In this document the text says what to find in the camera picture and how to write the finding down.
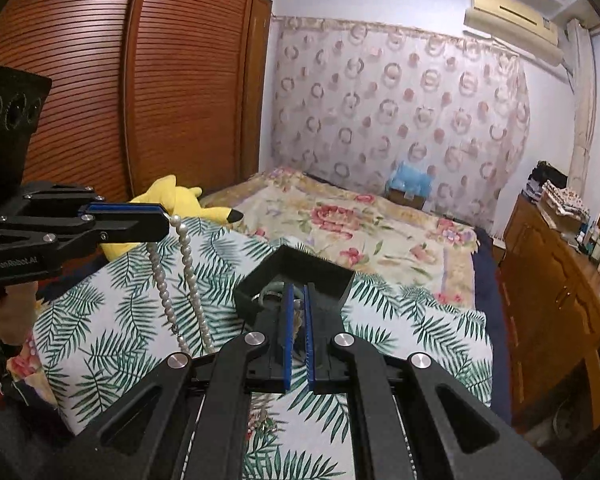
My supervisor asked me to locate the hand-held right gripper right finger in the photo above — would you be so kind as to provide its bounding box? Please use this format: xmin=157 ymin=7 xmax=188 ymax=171
xmin=302 ymin=284 xmax=564 ymax=480

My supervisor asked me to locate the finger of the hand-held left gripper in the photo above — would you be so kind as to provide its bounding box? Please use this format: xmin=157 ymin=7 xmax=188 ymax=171
xmin=0 ymin=209 xmax=172 ymax=263
xmin=21 ymin=181 xmax=167 ymax=217

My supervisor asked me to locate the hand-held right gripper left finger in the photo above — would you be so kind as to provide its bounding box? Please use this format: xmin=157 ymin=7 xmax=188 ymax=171
xmin=78 ymin=284 xmax=295 ymax=480

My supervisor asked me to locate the pale green bangle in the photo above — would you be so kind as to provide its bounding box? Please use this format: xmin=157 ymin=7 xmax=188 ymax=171
xmin=251 ymin=284 xmax=287 ymax=307

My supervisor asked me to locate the white pearl necklace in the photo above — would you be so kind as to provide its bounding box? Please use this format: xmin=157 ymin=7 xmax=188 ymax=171
xmin=147 ymin=214 xmax=217 ymax=357

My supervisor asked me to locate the black jewelry box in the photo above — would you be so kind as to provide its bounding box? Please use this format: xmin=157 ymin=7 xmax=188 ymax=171
xmin=233 ymin=244 xmax=356 ymax=325

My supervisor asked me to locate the person's left hand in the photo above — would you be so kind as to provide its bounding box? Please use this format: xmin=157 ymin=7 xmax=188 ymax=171
xmin=0 ymin=284 xmax=38 ymax=357

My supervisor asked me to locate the yellow plush toy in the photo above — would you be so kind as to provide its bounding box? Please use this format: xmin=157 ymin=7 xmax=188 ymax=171
xmin=99 ymin=174 xmax=244 ymax=262

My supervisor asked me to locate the palm leaf print blanket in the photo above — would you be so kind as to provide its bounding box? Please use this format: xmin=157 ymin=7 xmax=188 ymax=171
xmin=32 ymin=217 xmax=494 ymax=480

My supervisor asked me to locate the brown wooden slatted wardrobe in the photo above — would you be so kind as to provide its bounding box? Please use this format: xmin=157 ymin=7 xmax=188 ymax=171
xmin=0 ymin=0 xmax=274 ymax=207

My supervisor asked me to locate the floral quilt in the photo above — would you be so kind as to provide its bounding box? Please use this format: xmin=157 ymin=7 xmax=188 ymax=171
xmin=199 ymin=166 xmax=482 ymax=307

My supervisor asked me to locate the brown cardboard box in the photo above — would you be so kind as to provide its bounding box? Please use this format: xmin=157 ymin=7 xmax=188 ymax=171
xmin=384 ymin=187 xmax=427 ymax=212

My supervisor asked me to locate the bed with dark blue sheet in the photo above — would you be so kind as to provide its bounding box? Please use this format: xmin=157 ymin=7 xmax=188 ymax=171
xmin=5 ymin=166 xmax=514 ymax=480

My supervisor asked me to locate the blue plush toy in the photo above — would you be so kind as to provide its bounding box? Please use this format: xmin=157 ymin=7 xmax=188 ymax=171
xmin=389 ymin=160 xmax=439 ymax=197

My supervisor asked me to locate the brown wooden dresser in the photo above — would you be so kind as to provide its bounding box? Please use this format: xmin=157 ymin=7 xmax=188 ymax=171
xmin=499 ymin=194 xmax=600 ymax=433

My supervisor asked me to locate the patterned beige curtain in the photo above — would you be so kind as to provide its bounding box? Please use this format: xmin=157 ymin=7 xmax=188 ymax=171
xmin=269 ymin=14 xmax=532 ymax=235

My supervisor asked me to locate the dark folded cloth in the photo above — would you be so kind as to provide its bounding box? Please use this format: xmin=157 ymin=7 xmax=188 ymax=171
xmin=525 ymin=160 xmax=570 ymax=198

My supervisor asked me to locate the patterned folded cloth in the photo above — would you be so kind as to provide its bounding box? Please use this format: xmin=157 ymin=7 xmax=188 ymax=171
xmin=539 ymin=180 xmax=600 ymax=222

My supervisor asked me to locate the wrapped air conditioner pipe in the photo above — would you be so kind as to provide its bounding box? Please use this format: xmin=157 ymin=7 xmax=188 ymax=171
xmin=564 ymin=19 xmax=600 ymax=197

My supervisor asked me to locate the beige wall air conditioner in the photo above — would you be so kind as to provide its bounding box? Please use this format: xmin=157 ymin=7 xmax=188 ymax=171
xmin=461 ymin=0 xmax=567 ymax=67

